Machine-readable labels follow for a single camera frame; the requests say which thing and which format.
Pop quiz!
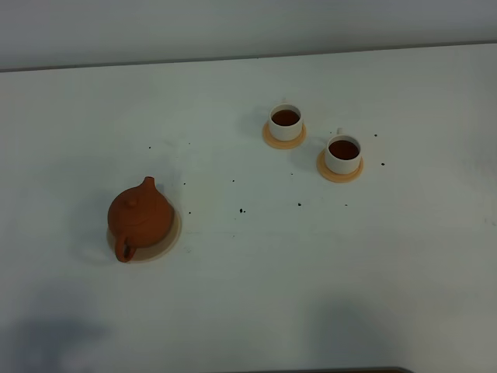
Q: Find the brown clay teapot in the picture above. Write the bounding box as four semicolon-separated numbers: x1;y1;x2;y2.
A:
107;176;175;263

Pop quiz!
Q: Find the beige round teapot coaster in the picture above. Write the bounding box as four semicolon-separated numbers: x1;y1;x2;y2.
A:
107;209;181;263

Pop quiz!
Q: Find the orange coaster far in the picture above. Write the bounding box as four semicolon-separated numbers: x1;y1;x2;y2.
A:
262;123;307;150

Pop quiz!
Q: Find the orange coaster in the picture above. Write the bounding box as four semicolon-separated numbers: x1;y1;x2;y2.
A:
316;151;364;183
262;123;307;150

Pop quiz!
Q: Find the white teacup far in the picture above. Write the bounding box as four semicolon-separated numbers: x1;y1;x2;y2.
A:
268;103;303;141

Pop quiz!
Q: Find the white teacup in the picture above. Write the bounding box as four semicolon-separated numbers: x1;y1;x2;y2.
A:
268;103;303;141
325;128;362;175

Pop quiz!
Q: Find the orange coaster near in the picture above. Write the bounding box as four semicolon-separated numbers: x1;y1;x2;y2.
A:
316;151;364;183

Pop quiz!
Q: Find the white teacup near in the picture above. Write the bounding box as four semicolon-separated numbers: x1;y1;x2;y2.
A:
325;128;362;175

